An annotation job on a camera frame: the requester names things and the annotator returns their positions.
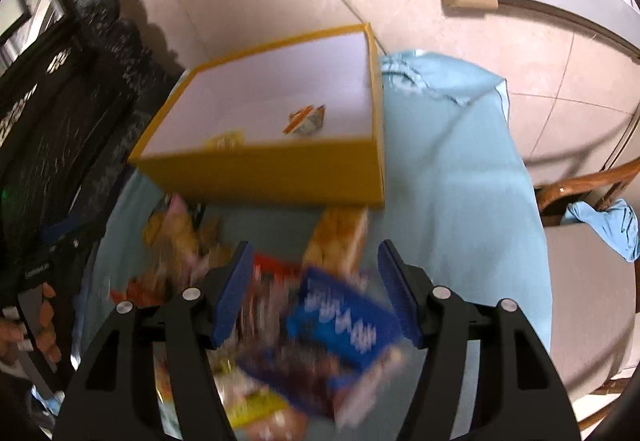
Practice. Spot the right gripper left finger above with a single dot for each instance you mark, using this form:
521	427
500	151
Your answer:
112	395

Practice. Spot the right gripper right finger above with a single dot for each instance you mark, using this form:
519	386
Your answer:
519	394

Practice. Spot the blue snack packet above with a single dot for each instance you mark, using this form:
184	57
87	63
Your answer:
335	315

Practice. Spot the person's left hand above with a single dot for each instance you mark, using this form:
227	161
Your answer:
14	332

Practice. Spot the wooden chair with cushion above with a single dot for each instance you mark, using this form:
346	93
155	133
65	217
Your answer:
595	313

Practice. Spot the yellow snack bar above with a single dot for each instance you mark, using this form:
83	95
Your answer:
244	408

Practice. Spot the pink yellow snack packet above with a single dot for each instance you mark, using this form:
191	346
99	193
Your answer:
182	252

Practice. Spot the light blue tablecloth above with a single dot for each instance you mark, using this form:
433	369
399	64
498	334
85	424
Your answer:
459	203

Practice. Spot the red snack packet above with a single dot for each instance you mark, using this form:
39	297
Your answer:
271	294

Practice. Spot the blue cloth on chair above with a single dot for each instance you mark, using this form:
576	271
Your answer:
617	226

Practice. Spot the orange biscuit packet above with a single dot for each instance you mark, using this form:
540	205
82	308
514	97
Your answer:
337	242

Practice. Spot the dark carved wooden cabinet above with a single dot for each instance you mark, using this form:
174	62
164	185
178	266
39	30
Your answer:
72	105

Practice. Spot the yellow cardboard box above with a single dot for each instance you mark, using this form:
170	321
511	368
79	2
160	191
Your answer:
218	138

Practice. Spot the orange white snack packet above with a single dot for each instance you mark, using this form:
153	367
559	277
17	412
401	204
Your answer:
306	121

